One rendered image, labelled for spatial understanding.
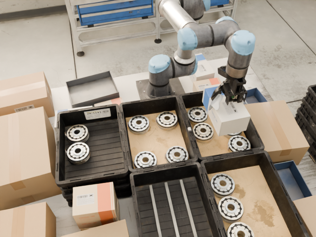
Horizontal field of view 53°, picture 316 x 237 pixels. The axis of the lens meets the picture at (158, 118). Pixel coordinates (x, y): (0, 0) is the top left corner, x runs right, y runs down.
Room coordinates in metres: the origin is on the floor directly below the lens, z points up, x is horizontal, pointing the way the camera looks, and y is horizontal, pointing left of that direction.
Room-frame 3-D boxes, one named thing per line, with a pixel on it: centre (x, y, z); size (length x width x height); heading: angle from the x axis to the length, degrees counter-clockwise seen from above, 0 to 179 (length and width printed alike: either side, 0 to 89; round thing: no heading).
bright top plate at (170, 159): (0.79, -0.08, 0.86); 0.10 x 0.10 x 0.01
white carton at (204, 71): (1.50, -0.26, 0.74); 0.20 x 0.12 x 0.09; 18
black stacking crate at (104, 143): (0.84, 0.31, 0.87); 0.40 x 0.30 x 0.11; 10
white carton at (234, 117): (0.87, -0.28, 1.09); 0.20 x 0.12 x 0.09; 13
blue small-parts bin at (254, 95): (1.21, -0.51, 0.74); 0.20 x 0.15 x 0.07; 109
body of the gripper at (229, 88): (0.84, -0.28, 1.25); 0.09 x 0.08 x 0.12; 13
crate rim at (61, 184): (0.84, 0.31, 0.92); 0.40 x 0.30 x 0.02; 10
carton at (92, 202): (0.56, 0.26, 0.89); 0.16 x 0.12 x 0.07; 98
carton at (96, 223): (0.56, 0.26, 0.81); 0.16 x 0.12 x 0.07; 95
